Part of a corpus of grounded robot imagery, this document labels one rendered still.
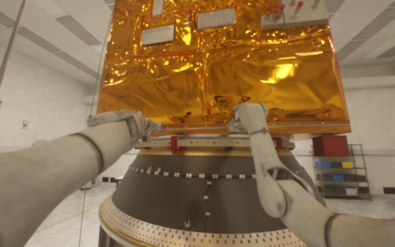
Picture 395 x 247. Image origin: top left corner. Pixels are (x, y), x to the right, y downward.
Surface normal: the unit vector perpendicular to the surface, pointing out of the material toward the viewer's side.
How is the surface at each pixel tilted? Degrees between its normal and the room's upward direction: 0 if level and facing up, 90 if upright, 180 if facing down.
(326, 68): 88
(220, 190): 62
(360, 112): 90
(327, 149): 90
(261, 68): 86
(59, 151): 45
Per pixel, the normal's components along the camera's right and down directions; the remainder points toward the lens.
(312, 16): -0.20, -0.18
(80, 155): 0.86, -0.41
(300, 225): -0.99, -0.13
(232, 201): 0.02, -0.62
